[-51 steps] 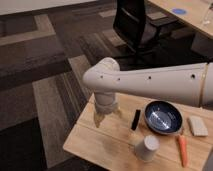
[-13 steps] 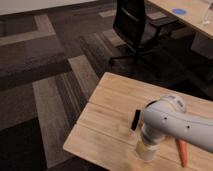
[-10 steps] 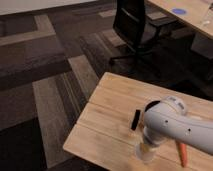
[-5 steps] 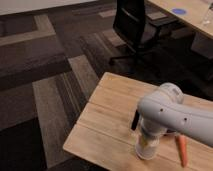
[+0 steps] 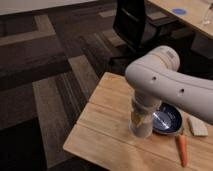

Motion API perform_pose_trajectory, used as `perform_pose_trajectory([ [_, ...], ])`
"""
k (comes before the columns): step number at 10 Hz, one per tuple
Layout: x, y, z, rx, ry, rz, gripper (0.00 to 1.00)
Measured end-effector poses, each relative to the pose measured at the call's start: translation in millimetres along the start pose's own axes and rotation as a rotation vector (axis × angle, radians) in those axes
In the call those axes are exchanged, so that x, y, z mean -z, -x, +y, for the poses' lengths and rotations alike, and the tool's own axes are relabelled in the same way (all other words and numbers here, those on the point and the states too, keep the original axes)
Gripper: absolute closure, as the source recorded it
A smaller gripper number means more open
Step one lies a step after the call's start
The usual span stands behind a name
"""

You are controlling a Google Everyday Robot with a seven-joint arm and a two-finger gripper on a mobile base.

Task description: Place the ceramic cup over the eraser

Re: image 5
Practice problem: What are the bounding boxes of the black office chair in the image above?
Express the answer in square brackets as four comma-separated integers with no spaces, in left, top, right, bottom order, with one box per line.
[112,0,178,54]

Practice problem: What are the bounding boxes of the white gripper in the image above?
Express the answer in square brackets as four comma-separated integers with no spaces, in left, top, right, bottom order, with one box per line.
[131,91,162,127]

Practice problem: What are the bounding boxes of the wooden desk in background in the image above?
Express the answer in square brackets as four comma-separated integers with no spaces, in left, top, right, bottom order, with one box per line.
[147,0,213,39]

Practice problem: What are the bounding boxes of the orange carrot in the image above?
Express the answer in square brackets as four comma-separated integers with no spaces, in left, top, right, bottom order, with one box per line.
[176,134,188,167]

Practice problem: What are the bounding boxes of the beige sponge block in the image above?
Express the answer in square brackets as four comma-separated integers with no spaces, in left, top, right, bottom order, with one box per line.
[188,116,208,137]

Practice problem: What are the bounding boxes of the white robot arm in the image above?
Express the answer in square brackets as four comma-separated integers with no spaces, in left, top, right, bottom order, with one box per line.
[125,46,213,125]

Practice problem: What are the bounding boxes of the blue round disc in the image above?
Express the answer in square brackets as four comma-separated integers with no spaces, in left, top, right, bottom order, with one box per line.
[172,8,187,15]

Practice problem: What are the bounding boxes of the dark blue bowl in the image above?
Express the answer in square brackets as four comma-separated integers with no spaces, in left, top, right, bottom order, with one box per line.
[153,103,183,135]

